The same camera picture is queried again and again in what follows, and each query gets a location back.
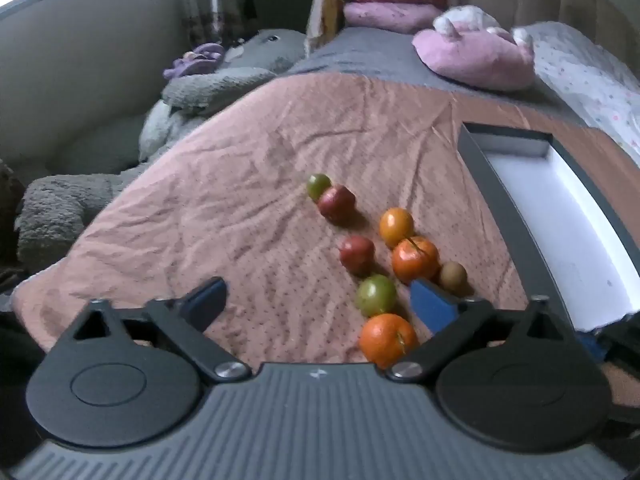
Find grey plush toy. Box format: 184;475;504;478
15;30;307;273

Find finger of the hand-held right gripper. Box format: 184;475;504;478
582;312;640;361

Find grey blanket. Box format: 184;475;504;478
280;27;591;126

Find black box with white inside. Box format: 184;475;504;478
457;122;640;333

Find purple toy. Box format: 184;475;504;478
164;43;225;80

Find pink pillow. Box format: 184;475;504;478
344;2;442;32

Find white polka dot duvet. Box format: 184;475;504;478
515;22;640;161

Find pink bedspread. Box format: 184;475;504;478
10;72;640;411

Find green apple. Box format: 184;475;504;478
306;173;332;201
355;274;397;317

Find large orange with stem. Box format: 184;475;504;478
391;236;441;285

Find brown kiwi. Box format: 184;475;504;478
439;261;468;292

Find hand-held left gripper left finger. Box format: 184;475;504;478
50;276;252;385

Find wooden post with white cloth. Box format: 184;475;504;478
306;0;347;51

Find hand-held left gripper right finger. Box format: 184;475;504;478
389;279;585;383

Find pink plush toy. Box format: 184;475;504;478
412;5;537;92

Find red apple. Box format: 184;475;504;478
339;235;376;277
318;185;357;226

